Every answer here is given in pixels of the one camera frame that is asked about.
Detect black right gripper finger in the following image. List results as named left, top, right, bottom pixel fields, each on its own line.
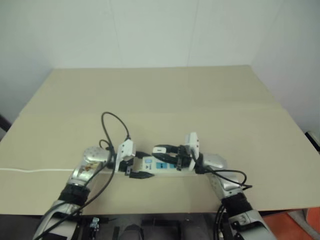
left=152, top=153, right=179, bottom=163
left=152, top=143, right=181, bottom=151

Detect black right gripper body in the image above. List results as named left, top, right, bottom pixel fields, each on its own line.
left=174, top=144, right=192, bottom=172

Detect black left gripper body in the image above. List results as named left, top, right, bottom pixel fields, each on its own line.
left=118, top=156, right=138, bottom=178

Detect white power strip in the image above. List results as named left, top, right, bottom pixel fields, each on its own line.
left=117, top=154, right=197, bottom=176

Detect dark rounded shape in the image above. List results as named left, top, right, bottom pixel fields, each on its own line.
left=119, top=224, right=146, bottom=240

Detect small metal clamp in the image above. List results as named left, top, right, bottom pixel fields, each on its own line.
left=89, top=216, right=101, bottom=232

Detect orange object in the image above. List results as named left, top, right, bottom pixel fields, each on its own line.
left=259, top=206, right=320, bottom=240

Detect black chair part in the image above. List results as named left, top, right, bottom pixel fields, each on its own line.
left=0, top=113, right=12, bottom=134

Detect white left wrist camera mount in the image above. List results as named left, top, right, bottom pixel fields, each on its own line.
left=114, top=139, right=137, bottom=173

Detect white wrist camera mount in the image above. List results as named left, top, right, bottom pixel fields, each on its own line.
left=184, top=132, right=201, bottom=172
left=114, top=139, right=137, bottom=173

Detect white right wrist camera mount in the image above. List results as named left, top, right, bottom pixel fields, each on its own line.
left=184, top=132, right=201, bottom=172

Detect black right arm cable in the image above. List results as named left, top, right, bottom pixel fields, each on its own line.
left=196, top=159, right=253, bottom=240

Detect white power strip cord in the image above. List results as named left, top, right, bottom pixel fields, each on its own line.
left=0, top=167, right=75, bottom=174

